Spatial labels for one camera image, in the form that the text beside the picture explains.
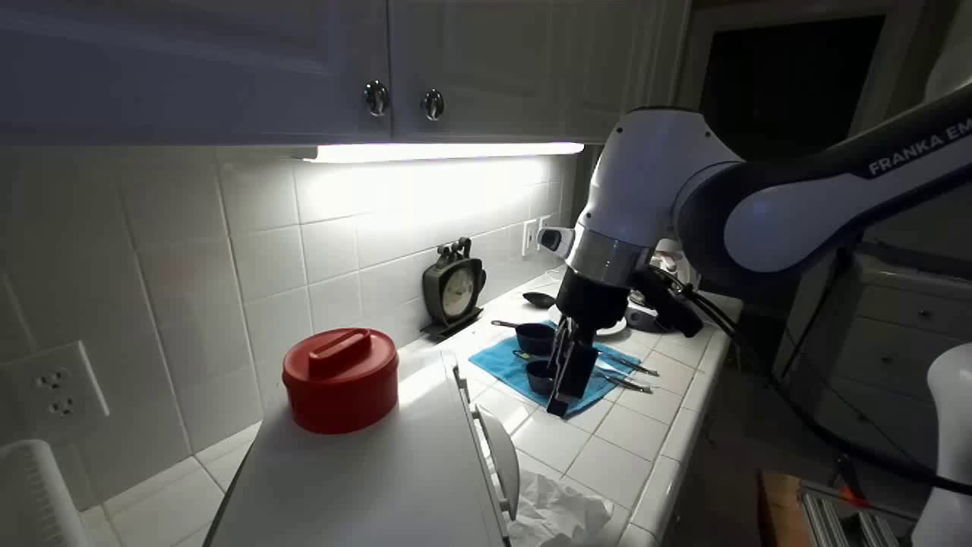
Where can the dark window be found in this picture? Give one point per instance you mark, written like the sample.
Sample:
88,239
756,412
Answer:
791,86

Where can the blue cloth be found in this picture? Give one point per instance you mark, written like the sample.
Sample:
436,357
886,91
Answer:
503,364

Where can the white drawer cabinet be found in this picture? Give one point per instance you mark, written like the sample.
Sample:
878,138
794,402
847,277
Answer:
901,344

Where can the red lidded container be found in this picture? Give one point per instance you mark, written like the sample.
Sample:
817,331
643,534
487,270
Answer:
340,382

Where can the under-cabinet light strip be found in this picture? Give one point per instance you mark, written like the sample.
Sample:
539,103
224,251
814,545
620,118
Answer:
436,152

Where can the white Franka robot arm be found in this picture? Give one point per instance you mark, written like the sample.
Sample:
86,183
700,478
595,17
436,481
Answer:
649,170

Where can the black serving spoon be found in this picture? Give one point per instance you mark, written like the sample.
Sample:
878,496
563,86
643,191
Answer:
539,299

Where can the black measuring cup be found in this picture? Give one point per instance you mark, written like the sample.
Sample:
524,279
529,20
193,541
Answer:
539,377
536,337

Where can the round metal cabinet knob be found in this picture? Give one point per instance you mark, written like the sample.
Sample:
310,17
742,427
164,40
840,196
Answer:
433,103
379,98

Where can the wooden board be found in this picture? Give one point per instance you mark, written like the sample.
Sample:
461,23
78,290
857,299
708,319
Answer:
784,511

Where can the grey metal rails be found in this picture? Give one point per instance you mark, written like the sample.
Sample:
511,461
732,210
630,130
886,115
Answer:
856,518

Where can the white wall outlet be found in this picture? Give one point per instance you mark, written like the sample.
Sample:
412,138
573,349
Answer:
529,239
55,391

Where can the white cabinet door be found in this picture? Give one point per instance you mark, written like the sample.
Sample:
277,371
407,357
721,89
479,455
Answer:
487,49
183,62

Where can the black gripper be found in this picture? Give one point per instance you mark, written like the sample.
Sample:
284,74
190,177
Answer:
595,299

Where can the black round-faced clock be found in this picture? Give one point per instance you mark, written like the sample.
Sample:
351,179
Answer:
456,290

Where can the white toaster oven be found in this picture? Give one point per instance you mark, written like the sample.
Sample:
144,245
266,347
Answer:
355,486

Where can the crumpled white paper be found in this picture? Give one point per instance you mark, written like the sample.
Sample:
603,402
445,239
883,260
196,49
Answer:
557,511

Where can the white rack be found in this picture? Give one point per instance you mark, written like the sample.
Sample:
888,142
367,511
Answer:
35,503

